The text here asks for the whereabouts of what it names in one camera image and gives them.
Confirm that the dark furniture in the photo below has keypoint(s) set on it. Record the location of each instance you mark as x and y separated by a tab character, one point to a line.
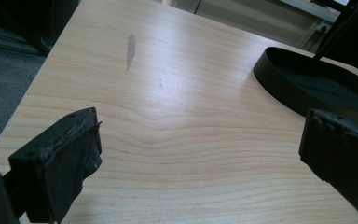
21	21

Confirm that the wall power socket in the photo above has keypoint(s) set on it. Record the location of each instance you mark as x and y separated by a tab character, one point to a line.
323	28

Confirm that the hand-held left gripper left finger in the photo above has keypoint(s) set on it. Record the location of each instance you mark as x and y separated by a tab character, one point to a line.
59	161

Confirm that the white cabinet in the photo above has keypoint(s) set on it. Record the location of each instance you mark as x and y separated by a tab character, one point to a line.
261	18

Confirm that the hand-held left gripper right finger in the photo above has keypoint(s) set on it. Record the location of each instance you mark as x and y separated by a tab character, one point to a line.
341	146

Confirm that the black metal stand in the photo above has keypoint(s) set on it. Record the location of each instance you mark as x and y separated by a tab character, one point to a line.
338	29

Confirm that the black round tray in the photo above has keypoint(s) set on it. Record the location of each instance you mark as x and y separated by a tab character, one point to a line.
307	84

